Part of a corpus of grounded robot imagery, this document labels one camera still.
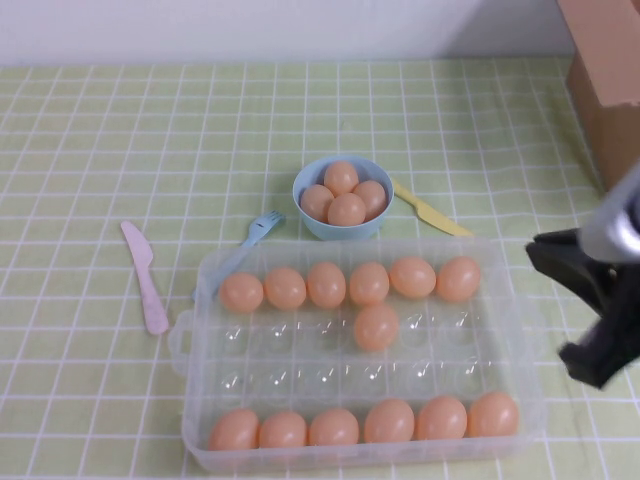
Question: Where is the light blue plastic fork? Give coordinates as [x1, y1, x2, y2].
[192, 209, 287, 301]

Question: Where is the brown cardboard box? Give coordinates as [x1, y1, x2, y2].
[557, 0, 640, 194]

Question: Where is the green checked tablecloth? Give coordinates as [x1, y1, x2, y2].
[0, 57, 640, 480]

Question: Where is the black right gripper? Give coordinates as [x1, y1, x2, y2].
[525, 228, 640, 390]

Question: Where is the orange plastic egg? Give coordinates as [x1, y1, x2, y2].
[416, 395, 469, 441]
[207, 408, 260, 451]
[348, 261, 391, 306]
[363, 398, 416, 444]
[327, 192, 367, 227]
[263, 266, 308, 311]
[218, 272, 265, 315]
[467, 391, 520, 439]
[389, 256, 437, 300]
[299, 183, 335, 224]
[435, 256, 482, 303]
[323, 159, 360, 197]
[308, 408, 360, 447]
[353, 303, 400, 351]
[258, 411, 308, 450]
[306, 261, 347, 309]
[352, 179, 388, 221]

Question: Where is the pink plastic knife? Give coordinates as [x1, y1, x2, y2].
[119, 220, 170, 336]

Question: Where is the yellow plastic knife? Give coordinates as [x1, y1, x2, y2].
[390, 177, 475, 238]

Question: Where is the clear plastic egg box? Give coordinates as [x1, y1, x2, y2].
[167, 237, 549, 474]

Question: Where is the light blue bowl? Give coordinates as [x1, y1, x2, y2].
[292, 155, 396, 241]

